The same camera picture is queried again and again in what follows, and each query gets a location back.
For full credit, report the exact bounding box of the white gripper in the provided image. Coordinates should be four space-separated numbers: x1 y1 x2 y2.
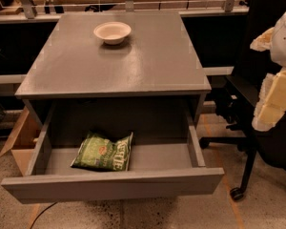
250 11 286 132

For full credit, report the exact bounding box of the green jalapeno chip bag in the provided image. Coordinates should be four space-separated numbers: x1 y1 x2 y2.
71 132 133 172

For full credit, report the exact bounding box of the grey cabinet counter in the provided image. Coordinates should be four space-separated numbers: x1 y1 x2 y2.
15 11 211 121

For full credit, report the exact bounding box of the grey open top drawer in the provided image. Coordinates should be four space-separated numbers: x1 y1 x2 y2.
2 97 223 203

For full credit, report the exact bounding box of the black office chair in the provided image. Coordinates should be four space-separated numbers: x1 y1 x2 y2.
199 0 286 201

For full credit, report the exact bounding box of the white paper bowl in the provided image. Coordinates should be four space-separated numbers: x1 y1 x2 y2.
93 22 132 45

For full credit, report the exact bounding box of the brown cardboard box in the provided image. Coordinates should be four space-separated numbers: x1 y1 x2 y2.
0 108 40 176

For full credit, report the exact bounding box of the black floor cable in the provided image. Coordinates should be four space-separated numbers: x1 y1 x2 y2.
29 201 59 229

